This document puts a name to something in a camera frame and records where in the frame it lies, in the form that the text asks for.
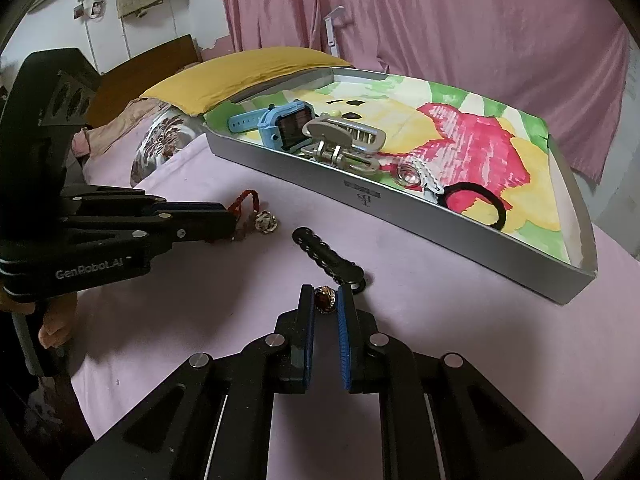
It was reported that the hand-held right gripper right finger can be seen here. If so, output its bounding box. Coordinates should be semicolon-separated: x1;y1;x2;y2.
336;284;586;480

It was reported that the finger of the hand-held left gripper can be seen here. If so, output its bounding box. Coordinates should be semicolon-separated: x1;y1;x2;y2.
62;215;239;257
60;186;237;222

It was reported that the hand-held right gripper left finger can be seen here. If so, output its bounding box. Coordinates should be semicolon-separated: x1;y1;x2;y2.
60;284;318;480

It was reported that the red gem ring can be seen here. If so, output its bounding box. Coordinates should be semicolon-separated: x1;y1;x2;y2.
314;285;340;315

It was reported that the dark beaded bracelet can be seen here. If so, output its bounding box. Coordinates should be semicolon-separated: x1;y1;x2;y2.
292;227;368;295

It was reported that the red cord bracelet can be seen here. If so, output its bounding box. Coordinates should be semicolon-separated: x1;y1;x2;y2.
227;189;278;243

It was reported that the grey tray with painted lining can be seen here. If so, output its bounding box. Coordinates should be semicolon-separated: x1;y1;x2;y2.
202;66;598;306

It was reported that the blue smartwatch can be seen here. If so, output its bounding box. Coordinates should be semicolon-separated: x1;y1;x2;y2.
227;103;316;153

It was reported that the clear ring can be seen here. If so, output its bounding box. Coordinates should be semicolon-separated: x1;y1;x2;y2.
397;162;423;191

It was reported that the grey hair claw clip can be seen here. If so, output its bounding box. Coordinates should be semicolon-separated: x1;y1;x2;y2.
300;116;388;176

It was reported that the black hair tie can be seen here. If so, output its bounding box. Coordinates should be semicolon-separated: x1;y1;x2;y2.
439;183;508;231

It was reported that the person's left hand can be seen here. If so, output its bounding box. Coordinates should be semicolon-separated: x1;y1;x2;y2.
37;294;78;351

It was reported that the floral satin pillow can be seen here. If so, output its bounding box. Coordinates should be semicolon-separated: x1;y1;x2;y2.
130;105;207;188

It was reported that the pink table cloth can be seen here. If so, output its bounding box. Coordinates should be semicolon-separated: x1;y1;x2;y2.
70;135;640;480

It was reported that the beige blanket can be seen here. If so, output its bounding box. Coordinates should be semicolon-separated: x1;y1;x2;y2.
72;97;166;157

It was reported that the wooden headboard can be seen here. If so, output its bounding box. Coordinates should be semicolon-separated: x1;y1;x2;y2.
87;35;201;126

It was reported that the yellow pillow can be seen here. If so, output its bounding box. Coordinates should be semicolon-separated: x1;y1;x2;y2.
140;47;353;116

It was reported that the white folding lamp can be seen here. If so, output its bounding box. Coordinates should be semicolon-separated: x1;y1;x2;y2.
322;6;346;58

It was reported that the pink curtain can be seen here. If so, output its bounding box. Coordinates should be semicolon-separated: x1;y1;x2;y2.
220;0;631;186

